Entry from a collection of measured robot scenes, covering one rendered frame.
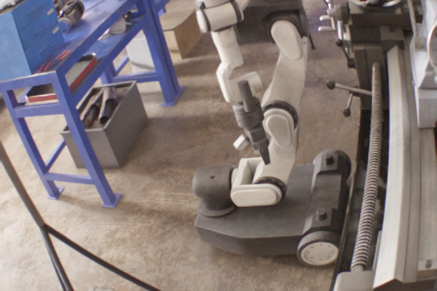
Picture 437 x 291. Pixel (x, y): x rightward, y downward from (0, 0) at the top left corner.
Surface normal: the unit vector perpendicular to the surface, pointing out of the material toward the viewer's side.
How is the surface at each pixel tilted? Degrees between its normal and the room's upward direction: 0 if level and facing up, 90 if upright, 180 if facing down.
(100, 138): 90
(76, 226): 0
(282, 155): 115
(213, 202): 90
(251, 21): 90
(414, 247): 0
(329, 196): 0
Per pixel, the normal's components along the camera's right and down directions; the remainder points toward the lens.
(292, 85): -0.21, 0.57
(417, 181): -0.23, -0.82
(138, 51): -0.47, 0.57
